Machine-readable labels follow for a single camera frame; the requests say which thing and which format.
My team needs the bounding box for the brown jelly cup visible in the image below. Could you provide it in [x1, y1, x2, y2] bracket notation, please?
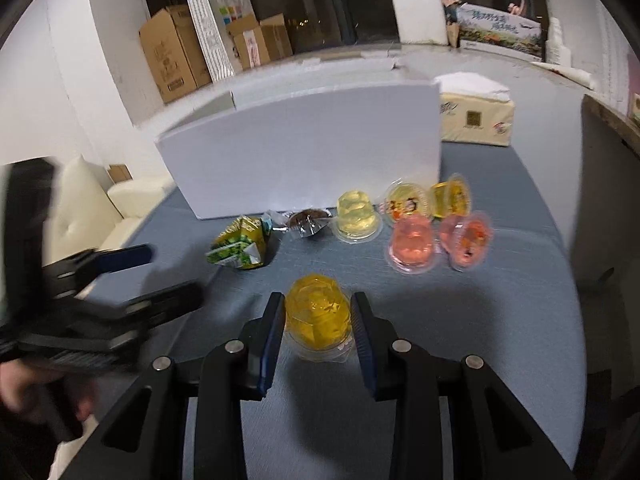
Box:
[286, 208, 334, 239]

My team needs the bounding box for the small green snack packet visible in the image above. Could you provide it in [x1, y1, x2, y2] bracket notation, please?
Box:
[207, 236, 264, 269]
[217, 214, 274, 252]

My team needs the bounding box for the white tube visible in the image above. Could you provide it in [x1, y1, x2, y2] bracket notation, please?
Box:
[537, 62, 596, 89]

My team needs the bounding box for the pale yellow jelly cup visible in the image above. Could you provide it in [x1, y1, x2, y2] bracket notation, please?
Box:
[332, 189, 384, 244]

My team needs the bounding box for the small dark snack packet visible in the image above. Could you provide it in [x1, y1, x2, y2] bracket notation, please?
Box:
[260, 209, 292, 235]

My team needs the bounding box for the white foam box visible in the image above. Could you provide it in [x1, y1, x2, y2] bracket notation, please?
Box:
[392, 0, 449, 45]

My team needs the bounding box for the grey-blue table cover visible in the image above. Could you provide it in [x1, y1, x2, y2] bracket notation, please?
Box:
[75, 137, 582, 480]

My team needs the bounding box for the white plastic bottle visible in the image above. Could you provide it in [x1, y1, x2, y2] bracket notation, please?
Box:
[544, 17, 571, 66]

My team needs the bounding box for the person's left hand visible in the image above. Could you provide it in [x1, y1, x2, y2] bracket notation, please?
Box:
[0, 360, 98, 423]

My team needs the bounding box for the large brown cardboard box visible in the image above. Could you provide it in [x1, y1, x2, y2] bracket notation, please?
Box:
[138, 4, 211, 104]

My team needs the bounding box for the dotted white paper bag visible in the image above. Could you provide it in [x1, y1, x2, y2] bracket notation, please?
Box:
[187, 0, 256, 84]

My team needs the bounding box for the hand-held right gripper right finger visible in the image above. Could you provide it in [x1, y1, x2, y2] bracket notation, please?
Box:
[349, 291, 576, 480]

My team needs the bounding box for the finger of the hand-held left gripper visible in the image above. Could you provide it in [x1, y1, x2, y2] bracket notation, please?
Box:
[42, 243, 154, 287]
[74, 280, 204, 323]

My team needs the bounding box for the white cardboard box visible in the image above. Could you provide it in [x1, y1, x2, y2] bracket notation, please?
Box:
[154, 54, 442, 221]

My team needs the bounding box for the yellow tissue pack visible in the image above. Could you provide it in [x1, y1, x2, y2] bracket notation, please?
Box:
[433, 72, 516, 149]

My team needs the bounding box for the pink jelly cup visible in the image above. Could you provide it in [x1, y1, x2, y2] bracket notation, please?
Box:
[387, 214, 441, 274]
[438, 211, 494, 272]

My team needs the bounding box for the cream sofa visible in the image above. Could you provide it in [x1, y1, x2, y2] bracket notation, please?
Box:
[47, 154, 177, 262]

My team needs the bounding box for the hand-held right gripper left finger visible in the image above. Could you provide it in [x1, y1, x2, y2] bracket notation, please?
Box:
[65, 291, 287, 480]

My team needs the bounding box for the long printed box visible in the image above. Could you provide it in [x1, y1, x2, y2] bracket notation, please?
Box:
[457, 2, 545, 59]

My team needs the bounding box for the small brown cardboard box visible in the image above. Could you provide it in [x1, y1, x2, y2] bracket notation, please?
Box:
[227, 13, 294, 71]

